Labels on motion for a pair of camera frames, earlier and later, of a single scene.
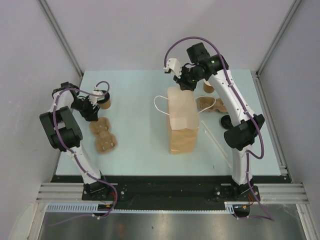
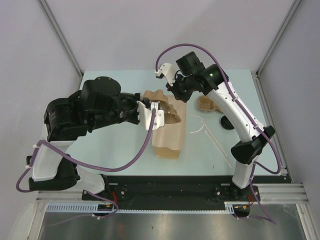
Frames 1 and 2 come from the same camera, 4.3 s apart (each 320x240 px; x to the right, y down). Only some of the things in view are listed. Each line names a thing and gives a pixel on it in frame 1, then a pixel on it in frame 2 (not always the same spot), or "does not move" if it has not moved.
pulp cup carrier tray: x=105 y=141 → x=171 y=116
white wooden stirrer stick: x=213 y=137 does not move
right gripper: x=183 y=85 → x=184 y=98
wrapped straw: x=217 y=149 does not move
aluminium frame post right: x=259 y=89 does not move
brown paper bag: x=184 y=121 → x=169 y=139
